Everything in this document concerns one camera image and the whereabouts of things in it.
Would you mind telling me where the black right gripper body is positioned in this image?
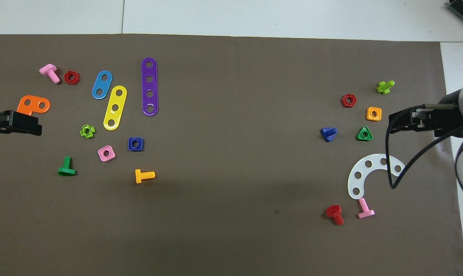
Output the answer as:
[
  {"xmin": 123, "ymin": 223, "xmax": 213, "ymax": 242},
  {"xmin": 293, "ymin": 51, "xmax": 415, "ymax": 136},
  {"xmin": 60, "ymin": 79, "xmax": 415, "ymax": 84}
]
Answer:
[{"xmin": 426, "ymin": 92, "xmax": 463, "ymax": 138}]

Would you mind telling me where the blue triangle-head screw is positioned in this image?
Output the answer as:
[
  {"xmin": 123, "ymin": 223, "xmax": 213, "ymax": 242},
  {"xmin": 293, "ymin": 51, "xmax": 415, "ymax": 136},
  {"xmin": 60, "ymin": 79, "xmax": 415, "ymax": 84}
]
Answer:
[{"xmin": 320, "ymin": 127, "xmax": 338, "ymax": 143}]

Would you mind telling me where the lime cross-head screw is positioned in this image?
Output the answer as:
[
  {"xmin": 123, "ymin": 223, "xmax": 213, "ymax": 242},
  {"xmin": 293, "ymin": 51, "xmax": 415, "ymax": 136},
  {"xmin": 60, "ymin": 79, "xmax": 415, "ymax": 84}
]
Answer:
[{"xmin": 376, "ymin": 80, "xmax": 395, "ymax": 95}]

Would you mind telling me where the pink plastic screw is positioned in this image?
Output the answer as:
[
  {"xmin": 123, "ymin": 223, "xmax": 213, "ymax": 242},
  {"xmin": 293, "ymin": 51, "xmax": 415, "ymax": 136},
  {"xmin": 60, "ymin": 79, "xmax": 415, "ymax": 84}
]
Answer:
[
  {"xmin": 357, "ymin": 198, "xmax": 376, "ymax": 219},
  {"xmin": 39, "ymin": 64, "xmax": 61, "ymax": 84}
]

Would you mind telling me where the green plastic screw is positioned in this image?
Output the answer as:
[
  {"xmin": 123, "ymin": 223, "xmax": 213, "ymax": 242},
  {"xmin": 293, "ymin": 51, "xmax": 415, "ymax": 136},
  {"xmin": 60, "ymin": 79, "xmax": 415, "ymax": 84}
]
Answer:
[{"xmin": 58, "ymin": 156, "xmax": 77, "ymax": 177}]

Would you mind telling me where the pink square plastic nut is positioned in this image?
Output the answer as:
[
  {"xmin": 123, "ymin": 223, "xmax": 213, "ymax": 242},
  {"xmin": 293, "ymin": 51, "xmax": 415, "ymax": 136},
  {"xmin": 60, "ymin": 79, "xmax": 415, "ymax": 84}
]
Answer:
[{"xmin": 98, "ymin": 145, "xmax": 116, "ymax": 162}]

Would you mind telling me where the red hexagon-head screw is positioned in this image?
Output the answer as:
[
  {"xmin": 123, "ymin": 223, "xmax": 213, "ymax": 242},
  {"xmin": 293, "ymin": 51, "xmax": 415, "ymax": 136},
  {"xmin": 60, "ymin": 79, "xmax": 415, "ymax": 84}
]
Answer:
[{"xmin": 325, "ymin": 205, "xmax": 345, "ymax": 226}]

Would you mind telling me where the orange plastic screw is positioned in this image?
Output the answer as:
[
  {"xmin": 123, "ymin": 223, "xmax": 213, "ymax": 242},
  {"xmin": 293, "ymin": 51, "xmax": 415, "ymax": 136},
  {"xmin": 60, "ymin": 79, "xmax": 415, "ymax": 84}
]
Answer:
[{"xmin": 135, "ymin": 169, "xmax": 156, "ymax": 184}]

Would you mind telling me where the orange angled three-hole plate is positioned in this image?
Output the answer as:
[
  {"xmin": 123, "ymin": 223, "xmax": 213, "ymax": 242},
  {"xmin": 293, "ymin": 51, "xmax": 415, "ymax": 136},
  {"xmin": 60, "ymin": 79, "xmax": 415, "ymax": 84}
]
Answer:
[{"xmin": 16, "ymin": 95, "xmax": 51, "ymax": 116}]

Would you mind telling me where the white curved five-hole plate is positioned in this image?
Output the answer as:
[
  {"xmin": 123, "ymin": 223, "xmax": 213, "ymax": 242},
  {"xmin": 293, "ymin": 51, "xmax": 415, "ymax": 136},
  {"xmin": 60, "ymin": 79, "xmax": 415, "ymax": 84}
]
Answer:
[{"xmin": 347, "ymin": 153, "xmax": 406, "ymax": 200}]

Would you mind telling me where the blue two-hole plate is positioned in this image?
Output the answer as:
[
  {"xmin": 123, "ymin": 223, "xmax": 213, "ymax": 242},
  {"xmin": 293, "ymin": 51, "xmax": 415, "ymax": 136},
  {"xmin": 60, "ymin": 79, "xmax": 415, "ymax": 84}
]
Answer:
[{"xmin": 92, "ymin": 70, "xmax": 113, "ymax": 100}]

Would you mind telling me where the yellow three-hole plate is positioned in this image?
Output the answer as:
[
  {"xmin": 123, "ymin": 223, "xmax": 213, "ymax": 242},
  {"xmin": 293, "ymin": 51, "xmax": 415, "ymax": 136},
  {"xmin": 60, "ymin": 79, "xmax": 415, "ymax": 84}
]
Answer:
[{"xmin": 103, "ymin": 85, "xmax": 128, "ymax": 131}]

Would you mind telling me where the purple four-hole plate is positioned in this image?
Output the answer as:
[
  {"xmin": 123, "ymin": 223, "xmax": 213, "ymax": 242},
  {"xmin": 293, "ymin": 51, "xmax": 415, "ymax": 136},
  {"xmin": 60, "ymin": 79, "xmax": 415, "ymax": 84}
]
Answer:
[{"xmin": 141, "ymin": 57, "xmax": 159, "ymax": 117}]

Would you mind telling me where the brown table mat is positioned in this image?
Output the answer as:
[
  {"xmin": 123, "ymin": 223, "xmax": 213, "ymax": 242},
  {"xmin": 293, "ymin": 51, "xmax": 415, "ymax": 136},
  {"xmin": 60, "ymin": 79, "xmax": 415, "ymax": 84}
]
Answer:
[{"xmin": 0, "ymin": 34, "xmax": 463, "ymax": 276}]

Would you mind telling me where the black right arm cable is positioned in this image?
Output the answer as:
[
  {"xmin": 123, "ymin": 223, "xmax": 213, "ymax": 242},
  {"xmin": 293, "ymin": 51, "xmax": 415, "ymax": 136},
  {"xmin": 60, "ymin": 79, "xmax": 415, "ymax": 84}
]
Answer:
[{"xmin": 384, "ymin": 104, "xmax": 463, "ymax": 189}]

